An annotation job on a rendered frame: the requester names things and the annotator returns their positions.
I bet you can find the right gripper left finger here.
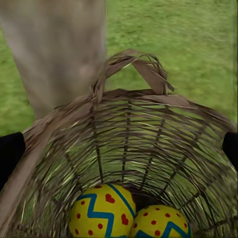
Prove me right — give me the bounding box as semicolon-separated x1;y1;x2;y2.
0;132;26;191

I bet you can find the easter egg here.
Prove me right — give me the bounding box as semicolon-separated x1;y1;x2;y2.
68;183;138;238
129;205;194;238

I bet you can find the wicker basket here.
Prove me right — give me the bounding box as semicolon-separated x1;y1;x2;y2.
0;49;238;238

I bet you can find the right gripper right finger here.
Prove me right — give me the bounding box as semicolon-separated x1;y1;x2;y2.
222;132;238;172

